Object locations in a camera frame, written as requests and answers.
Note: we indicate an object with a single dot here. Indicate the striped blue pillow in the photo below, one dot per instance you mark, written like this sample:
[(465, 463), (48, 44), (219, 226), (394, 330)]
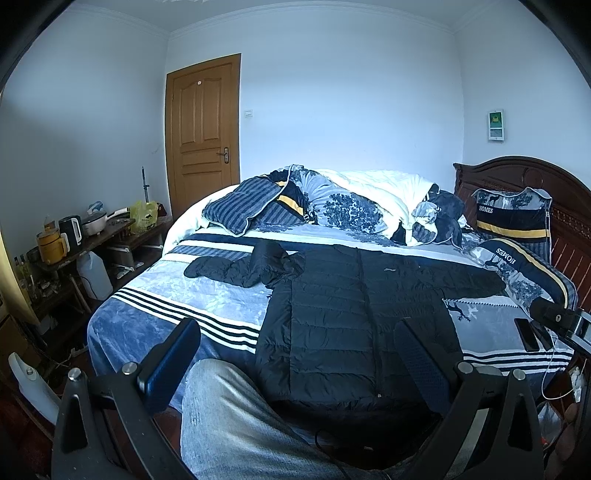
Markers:
[(268, 200)]

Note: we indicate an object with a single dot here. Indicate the upright metal pole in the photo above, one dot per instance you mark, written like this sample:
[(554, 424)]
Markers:
[(145, 185)]

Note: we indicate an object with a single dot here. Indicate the person's jeans leg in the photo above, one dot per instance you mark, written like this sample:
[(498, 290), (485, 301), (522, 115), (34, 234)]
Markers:
[(229, 432)]

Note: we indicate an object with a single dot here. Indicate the blue striped bed blanket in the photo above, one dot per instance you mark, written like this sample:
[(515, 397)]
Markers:
[(142, 313)]

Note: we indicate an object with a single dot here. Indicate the yellow container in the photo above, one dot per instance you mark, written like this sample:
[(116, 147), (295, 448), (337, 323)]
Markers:
[(52, 246)]

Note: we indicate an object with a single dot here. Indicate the yellow plastic bag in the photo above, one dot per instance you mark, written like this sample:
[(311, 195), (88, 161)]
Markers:
[(144, 216)]

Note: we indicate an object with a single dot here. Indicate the dark wooden side table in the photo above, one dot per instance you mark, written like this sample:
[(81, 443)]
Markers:
[(124, 256)]

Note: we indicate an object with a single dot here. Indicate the brown wooden door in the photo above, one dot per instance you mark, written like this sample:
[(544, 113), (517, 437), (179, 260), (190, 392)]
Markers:
[(201, 130)]

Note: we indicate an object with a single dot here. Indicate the black puffer jacket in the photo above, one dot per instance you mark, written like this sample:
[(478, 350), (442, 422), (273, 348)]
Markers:
[(327, 339)]

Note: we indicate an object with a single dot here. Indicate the wall thermostat panel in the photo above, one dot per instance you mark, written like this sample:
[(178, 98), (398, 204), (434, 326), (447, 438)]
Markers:
[(496, 131)]

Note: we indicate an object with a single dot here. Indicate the blue white floral duvet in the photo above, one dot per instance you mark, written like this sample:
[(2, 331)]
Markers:
[(407, 209)]

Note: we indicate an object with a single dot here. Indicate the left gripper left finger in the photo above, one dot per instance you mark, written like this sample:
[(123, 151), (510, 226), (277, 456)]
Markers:
[(105, 425)]

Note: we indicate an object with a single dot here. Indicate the black smartphone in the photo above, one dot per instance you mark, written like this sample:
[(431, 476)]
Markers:
[(527, 335)]

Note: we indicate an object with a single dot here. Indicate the upright navy yellow pillow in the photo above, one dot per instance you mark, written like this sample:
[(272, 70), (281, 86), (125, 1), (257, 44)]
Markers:
[(520, 216)]

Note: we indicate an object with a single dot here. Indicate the white rice cooker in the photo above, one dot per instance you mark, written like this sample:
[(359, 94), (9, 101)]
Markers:
[(96, 222)]

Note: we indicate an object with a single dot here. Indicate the translucent plastic jug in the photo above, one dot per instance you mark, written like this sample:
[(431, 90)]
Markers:
[(94, 277)]

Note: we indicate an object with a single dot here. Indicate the black electric kettle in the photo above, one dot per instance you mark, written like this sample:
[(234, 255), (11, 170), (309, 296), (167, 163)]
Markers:
[(70, 226)]

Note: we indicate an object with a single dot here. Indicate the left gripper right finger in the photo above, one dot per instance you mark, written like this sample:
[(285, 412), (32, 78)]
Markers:
[(489, 427)]

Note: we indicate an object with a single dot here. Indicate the flat navy yellow pillow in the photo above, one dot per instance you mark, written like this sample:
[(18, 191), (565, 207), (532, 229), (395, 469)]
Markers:
[(526, 275)]

